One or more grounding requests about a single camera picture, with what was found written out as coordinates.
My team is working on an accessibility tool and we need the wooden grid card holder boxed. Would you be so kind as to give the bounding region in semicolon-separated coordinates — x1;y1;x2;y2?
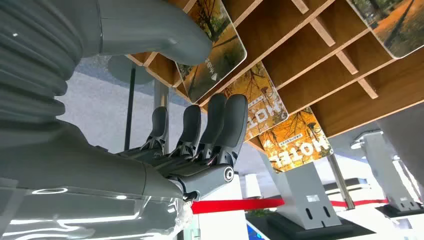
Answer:
125;0;424;154

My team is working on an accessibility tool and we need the red barrier belt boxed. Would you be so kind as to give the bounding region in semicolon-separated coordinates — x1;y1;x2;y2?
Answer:
191;198;389;215

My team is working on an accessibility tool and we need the white kiosk stand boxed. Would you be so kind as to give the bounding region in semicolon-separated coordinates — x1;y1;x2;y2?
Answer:
245;152;375;240
350;130;424;220

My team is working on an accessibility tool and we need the black stanchion post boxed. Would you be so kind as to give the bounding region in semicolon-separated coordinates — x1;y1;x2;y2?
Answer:
107;54;155;152

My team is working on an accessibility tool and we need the chrome stanchion post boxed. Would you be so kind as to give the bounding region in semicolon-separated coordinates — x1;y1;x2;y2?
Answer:
327;153;356;211
153;78;170;155

